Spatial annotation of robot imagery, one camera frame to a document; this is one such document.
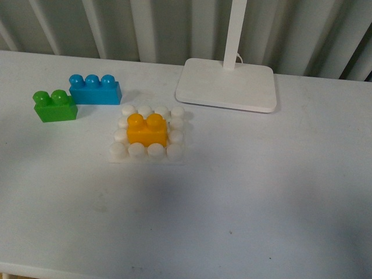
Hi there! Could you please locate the yellow two-stud toy block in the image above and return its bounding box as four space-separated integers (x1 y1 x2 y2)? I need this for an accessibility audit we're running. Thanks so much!
127 113 167 147

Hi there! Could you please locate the white studded base plate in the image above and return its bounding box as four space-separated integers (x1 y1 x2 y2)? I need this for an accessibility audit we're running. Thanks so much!
109 105 187 164

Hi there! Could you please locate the blue three-stud toy block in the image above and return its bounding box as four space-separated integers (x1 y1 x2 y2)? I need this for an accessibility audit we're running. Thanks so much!
69 74 122 105

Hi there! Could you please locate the green two-stud toy block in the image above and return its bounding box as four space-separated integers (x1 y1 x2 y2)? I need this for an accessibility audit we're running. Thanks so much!
33 90 78 123

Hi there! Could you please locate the white lamp stand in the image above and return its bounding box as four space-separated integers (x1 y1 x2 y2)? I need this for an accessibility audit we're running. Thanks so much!
176 1 277 113

